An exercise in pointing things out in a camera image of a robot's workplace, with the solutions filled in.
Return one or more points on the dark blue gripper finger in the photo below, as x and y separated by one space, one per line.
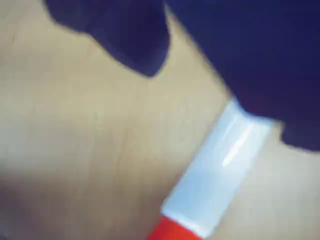
250 55
130 32

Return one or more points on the red and white pen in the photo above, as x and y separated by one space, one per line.
212 170

